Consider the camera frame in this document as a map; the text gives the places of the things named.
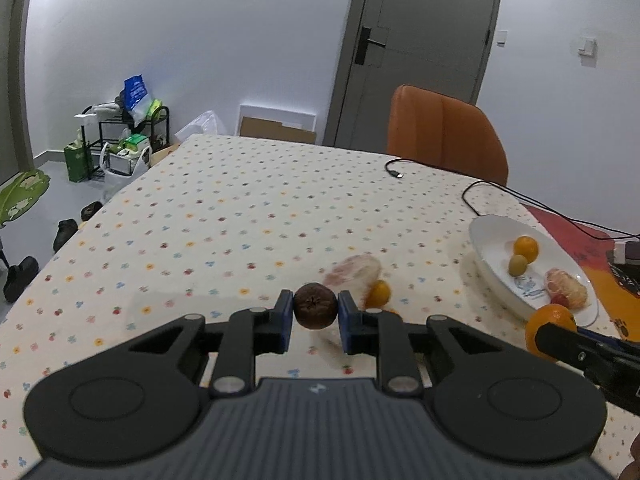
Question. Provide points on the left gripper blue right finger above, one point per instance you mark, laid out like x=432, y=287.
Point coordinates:
x=358, y=328

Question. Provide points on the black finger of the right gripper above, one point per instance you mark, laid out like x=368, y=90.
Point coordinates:
x=609, y=363

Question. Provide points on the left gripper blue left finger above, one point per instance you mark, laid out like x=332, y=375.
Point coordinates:
x=273, y=327

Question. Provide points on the small yellow tangerine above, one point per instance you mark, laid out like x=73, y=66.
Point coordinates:
x=527, y=247
x=378, y=295

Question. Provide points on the dark brown passion fruit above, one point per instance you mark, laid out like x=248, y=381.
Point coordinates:
x=315, y=306

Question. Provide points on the peeled pomelo segment thin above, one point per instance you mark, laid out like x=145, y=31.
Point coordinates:
x=356, y=275

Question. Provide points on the large orange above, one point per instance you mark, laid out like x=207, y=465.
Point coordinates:
x=555, y=314

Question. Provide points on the dark red plum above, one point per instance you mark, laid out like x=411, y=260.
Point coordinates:
x=560, y=299

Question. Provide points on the peeled pomelo segment large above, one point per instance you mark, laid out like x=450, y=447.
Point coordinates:
x=557, y=280

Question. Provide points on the small green fruit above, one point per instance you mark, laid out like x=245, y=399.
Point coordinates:
x=517, y=265

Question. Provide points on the white ceramic plate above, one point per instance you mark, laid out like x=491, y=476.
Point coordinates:
x=492, y=238

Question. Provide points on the red orange cat mat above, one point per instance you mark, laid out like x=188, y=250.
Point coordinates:
x=590, y=251

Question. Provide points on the floral white tablecloth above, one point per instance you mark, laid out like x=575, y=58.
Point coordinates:
x=131, y=355

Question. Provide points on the white power adapter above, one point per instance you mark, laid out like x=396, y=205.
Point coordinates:
x=627, y=252

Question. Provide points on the white framed board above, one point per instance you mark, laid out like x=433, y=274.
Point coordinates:
x=259, y=122

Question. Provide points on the clear plastic bag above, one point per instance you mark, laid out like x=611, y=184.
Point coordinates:
x=206, y=123

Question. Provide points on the orange leather chair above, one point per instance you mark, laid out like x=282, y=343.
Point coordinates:
x=445, y=133

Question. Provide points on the green box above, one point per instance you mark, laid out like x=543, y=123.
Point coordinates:
x=78, y=161

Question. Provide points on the black shoe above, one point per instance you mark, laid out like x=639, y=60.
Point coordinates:
x=19, y=277

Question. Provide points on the black metal shelf rack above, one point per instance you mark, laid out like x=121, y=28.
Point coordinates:
x=110, y=139

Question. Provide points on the blue plastic bag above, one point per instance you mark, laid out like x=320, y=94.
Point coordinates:
x=134, y=92

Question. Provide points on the green child seat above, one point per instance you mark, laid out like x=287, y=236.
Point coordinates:
x=22, y=193

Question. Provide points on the grey door with handle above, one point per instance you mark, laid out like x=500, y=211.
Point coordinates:
x=437, y=45

